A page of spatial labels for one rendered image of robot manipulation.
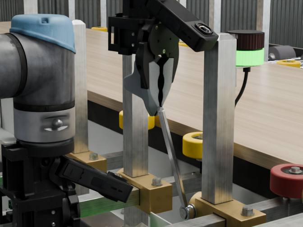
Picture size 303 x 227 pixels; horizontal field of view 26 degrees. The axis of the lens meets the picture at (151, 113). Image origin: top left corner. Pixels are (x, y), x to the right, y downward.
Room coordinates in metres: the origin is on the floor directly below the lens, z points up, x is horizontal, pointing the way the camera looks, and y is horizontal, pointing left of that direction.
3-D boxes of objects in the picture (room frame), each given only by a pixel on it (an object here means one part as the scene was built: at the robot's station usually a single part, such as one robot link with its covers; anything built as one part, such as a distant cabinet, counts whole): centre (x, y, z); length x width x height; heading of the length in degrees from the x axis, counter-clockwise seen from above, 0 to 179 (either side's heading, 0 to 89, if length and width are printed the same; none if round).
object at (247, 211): (0.92, -0.14, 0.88); 0.02 x 0.02 x 0.01
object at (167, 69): (1.01, 0.00, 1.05); 0.06 x 0.03 x 0.09; 53
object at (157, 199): (1.18, 0.02, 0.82); 0.14 x 0.06 x 0.05; 32
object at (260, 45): (1.01, -0.14, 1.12); 0.06 x 0.06 x 0.02
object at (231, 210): (0.97, -0.12, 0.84); 0.14 x 0.06 x 0.05; 32
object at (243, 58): (1.01, -0.14, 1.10); 0.06 x 0.06 x 0.02
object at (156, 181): (1.13, -0.01, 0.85); 0.02 x 0.02 x 0.01
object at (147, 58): (0.97, 0.00, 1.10); 0.05 x 0.02 x 0.09; 143
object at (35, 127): (0.79, 0.13, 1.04); 0.08 x 0.08 x 0.05
